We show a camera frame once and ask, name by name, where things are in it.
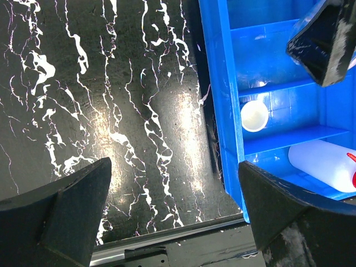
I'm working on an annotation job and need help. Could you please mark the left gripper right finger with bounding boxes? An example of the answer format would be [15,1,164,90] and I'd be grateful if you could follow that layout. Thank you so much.
[239,161,355,266]

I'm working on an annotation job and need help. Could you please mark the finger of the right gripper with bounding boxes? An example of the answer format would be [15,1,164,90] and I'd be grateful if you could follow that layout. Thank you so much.
[285,0,356,88]

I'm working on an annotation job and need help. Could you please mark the squeeze bottle red cap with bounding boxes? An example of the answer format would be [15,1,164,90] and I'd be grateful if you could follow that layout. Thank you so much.
[288,140,355,193]

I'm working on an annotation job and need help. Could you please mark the blue compartment bin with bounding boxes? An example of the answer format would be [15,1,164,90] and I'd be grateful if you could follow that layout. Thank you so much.
[199,1,355,211]

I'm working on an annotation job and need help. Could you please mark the small white crucible cup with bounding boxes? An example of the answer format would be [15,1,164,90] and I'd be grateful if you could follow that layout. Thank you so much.
[241,100,269,132]

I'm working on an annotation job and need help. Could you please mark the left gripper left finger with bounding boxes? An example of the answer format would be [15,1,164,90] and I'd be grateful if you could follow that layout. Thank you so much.
[1,157,112,266]

